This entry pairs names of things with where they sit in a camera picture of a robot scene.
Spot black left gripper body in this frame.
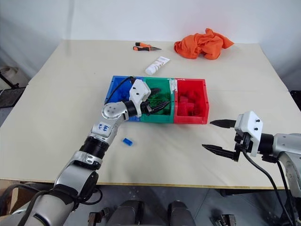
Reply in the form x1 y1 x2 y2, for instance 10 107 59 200
141 99 156 116

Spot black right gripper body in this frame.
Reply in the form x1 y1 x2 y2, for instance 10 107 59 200
234 131 252 153

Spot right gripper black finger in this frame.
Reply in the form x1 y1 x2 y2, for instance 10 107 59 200
201 144 240 162
209 119 237 129

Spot green toy brick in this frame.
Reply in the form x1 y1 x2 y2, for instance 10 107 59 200
150 94 171 106

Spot green plastic bin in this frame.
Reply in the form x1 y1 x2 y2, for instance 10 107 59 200
140 77 176 124

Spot white tape strip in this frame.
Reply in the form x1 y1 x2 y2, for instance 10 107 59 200
168 79 177 95

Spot red toy brick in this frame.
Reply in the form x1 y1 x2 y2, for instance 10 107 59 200
177 100 190 116
180 90 198 103

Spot white squeeze tube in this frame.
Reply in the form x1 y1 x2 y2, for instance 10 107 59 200
144 56 170 76

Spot blue toy brick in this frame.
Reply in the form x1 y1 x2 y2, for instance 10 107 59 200
115 89 131 102

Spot red plastic bin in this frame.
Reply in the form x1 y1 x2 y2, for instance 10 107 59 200
173 78 209 125

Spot small flat blue brick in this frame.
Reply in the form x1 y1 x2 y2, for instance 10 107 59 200
121 137 135 147

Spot blue plastic bin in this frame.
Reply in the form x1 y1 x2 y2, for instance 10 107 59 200
104 75 145 122

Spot orange black pliers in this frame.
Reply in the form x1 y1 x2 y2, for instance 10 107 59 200
133 41 162 52

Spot crumpled orange cloth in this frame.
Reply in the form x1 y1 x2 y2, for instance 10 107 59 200
174 27 235 61

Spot black object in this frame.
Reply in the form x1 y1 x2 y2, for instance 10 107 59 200
290 90 301 104

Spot dark grey rounded shape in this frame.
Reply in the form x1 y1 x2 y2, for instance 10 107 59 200
168 200 196 226
107 200 145 226

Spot black floor mat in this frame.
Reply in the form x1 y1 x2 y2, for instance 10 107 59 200
0 86 26 109

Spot white round object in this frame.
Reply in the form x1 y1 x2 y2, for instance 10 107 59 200
0 66 19 78

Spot brown cardboard box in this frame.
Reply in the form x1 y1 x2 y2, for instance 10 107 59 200
0 187 36 215

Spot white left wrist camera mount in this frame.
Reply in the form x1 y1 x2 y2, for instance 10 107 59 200
128 79 151 118

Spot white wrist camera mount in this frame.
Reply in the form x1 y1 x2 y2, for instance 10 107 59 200
128 79 151 118
234 110 264 158

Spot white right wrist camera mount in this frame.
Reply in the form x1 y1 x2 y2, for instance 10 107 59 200
234 110 264 158

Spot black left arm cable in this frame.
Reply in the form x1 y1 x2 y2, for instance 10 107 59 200
104 75 136 105

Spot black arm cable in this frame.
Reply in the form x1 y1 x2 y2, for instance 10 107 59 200
276 160 296 226
241 150 291 226
104 75 136 105

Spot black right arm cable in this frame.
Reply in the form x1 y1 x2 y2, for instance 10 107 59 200
276 160 296 226
241 150 291 226

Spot black cable bundle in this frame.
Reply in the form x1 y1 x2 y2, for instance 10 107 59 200
0 183 104 226

